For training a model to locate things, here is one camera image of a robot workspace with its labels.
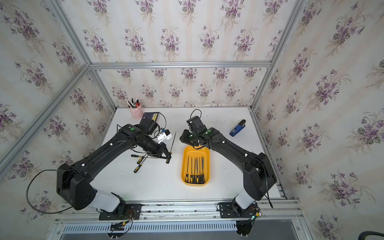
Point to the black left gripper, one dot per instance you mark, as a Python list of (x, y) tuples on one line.
[(162, 148)]

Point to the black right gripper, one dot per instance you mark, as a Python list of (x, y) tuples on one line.
[(183, 138)]

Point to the file tool moved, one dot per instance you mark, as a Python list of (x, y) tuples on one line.
[(202, 175), (195, 171), (191, 170), (198, 178)]

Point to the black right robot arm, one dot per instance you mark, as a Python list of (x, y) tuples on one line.
[(258, 174)]

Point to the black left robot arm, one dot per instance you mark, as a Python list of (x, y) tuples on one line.
[(74, 181)]

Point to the yellow plastic storage tray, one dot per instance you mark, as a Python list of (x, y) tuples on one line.
[(192, 152)]

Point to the dark purple notebook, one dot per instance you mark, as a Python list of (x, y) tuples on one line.
[(151, 115)]

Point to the blue black stapler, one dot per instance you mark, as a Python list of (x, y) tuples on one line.
[(238, 128)]

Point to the pink pen cup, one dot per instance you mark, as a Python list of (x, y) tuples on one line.
[(137, 113)]

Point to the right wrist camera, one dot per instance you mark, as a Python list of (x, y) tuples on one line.
[(196, 125)]

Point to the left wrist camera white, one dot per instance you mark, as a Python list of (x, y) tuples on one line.
[(164, 135)]

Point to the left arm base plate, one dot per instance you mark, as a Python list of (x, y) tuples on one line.
[(122, 213)]

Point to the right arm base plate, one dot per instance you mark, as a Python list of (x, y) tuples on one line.
[(237, 210)]

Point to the aluminium front rail frame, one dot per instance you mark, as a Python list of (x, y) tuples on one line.
[(282, 217)]

